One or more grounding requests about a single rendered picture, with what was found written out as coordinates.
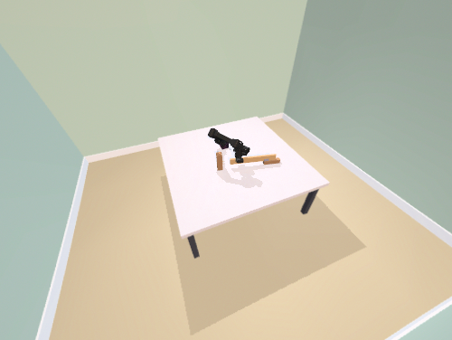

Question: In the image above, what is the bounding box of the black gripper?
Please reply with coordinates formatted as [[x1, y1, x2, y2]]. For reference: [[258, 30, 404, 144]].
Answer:
[[233, 148, 244, 163]]

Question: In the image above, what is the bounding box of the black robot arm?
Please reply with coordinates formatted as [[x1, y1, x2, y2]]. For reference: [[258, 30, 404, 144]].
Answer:
[[208, 128, 250, 156]]

